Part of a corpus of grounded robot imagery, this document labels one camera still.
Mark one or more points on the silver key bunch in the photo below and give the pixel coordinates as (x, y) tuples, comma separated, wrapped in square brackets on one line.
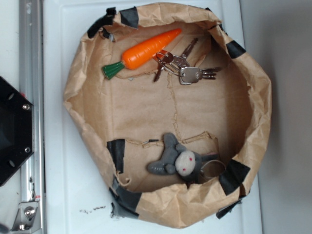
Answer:
[(180, 67)]

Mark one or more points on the brown paper bag bin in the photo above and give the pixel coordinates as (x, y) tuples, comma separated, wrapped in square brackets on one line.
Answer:
[(123, 120)]

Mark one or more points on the orange plastic toy carrot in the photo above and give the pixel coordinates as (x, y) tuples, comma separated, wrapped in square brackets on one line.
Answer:
[(141, 53)]

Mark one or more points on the grey plush bunny keychain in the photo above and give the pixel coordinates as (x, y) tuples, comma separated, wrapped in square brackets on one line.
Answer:
[(177, 159)]

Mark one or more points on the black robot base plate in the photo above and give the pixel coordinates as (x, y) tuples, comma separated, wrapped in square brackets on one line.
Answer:
[(16, 130)]

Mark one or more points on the aluminium frame rail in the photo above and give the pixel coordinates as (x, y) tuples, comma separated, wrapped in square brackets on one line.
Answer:
[(32, 172)]

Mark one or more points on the metal corner bracket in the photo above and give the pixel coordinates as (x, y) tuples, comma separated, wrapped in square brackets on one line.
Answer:
[(27, 220)]

